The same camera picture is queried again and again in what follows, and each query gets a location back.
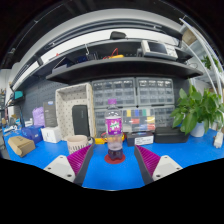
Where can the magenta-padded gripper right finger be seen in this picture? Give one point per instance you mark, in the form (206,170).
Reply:
(163,167)

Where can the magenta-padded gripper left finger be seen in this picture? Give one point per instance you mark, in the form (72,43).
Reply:
(63,168)

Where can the purple-labelled clear drink bottle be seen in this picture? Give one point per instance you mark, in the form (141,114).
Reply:
(113,126)

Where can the beige patterned mug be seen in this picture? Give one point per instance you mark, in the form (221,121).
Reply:
(76,143)

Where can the black case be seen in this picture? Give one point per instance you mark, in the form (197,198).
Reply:
(170,136)

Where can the small white box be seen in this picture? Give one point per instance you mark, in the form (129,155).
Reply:
(50,135)

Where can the blue box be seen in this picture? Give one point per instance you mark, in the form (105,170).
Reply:
(31,133)

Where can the brown cardboard box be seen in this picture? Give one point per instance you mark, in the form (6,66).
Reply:
(20,146)

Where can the black rounded speaker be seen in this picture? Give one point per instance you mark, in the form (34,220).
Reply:
(81,120)

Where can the clear box with coloured parts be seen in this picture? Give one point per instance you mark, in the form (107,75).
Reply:
(138,120)

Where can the dark grey box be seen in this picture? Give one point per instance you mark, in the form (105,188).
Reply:
(50,115)

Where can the purple bag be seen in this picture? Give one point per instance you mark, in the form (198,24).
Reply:
(38,116)

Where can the flat white device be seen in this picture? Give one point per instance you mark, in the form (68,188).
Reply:
(218,140)

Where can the white perforated basket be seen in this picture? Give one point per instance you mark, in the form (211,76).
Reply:
(66,106)

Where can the green potted plant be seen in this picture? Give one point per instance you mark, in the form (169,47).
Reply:
(196,110)

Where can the white metal shelf unit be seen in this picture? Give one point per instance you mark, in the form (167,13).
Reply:
(189,37)

